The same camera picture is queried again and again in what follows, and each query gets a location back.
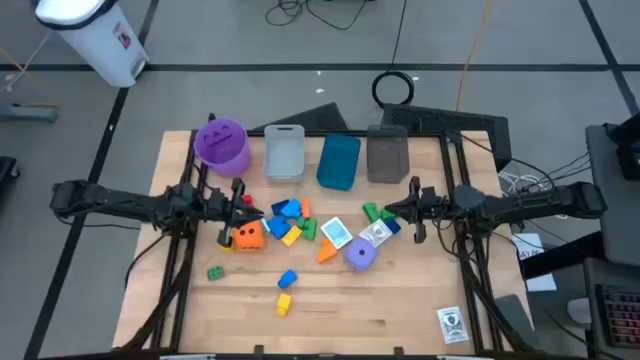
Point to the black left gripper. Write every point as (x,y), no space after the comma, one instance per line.
(222,207)

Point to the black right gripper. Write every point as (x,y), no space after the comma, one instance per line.
(430,205)

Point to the red toy block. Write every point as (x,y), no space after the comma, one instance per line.
(248,199)

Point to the green toy block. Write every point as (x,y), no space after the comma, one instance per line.
(310,230)
(371,212)
(387,215)

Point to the orange foam die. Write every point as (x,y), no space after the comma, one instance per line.
(249,238)

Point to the dark blue toy block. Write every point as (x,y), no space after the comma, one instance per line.
(276,206)

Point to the clear-wrapped card pack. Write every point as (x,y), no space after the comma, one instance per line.
(376,233)

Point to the light blue toy block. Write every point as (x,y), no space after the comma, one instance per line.
(292,208)

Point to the orange toy block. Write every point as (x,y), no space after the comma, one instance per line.
(305,208)

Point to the purple foam die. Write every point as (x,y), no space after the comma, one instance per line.
(352,262)

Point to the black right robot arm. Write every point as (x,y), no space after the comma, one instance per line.
(525,205)

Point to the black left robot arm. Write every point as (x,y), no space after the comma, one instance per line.
(125,202)

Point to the pale cyan thin piece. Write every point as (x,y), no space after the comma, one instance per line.
(265,226)

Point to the yellow small block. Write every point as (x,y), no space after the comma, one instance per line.
(227,248)

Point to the yellow flat block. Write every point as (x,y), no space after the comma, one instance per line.
(291,236)

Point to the dark grey translucent bin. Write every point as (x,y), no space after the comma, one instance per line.
(387,155)

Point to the light grey plastic bin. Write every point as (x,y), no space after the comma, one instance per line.
(284,155)

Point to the purple pumpkin-face bucket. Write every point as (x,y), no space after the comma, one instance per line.
(222,150)

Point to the small green studded brick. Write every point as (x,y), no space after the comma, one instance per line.
(215,273)

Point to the blue-backed card box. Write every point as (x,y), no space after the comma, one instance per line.
(336,232)

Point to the blue toy brick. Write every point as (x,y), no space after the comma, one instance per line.
(287,279)

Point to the teal plastic bin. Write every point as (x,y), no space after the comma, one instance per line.
(338,162)

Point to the orange wedge block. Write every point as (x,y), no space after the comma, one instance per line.
(326,252)

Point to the black perforated panel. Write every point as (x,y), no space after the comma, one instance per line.
(440,120)

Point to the yellow toy brick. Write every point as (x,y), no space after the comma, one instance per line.
(284,304)

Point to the black flat panel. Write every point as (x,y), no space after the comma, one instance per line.
(320,120)

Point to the card on table corner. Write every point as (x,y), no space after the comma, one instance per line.
(452,325)

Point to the white paper sheet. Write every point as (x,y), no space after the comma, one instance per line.
(527,245)

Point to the black table clamp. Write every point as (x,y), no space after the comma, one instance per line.
(398,351)
(258,350)

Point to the pale grey computer mouse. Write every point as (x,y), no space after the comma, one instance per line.
(580,310)

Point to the grey desk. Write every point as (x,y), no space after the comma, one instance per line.
(615,200)

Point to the white pedal trash can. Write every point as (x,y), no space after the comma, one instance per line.
(100,40)

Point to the black desk equipment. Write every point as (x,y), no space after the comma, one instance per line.
(627,150)

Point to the grey metal floor bar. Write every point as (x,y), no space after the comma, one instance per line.
(30,112)

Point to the keyboard with coloured keys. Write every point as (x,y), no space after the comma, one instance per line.
(620,315)

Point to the black chair part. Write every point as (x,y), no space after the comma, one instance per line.
(7,170)

